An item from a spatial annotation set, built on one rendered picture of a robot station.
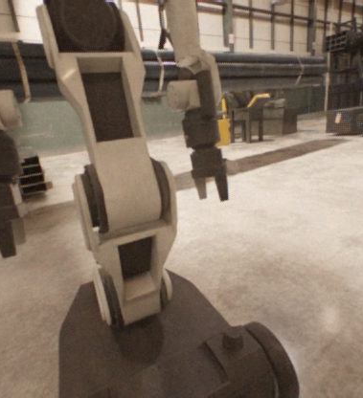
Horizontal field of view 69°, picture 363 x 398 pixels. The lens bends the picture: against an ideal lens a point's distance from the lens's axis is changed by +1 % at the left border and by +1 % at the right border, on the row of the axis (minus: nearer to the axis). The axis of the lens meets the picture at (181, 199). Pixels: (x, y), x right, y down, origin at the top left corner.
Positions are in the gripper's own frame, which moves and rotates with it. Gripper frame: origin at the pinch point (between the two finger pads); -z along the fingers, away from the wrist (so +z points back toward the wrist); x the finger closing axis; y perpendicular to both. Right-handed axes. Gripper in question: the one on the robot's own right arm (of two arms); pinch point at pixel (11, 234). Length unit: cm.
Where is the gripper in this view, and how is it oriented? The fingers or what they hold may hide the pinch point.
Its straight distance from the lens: 60.0
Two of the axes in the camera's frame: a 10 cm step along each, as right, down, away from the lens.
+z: -1.8, -9.8, -1.2
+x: 3.9, 0.4, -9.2
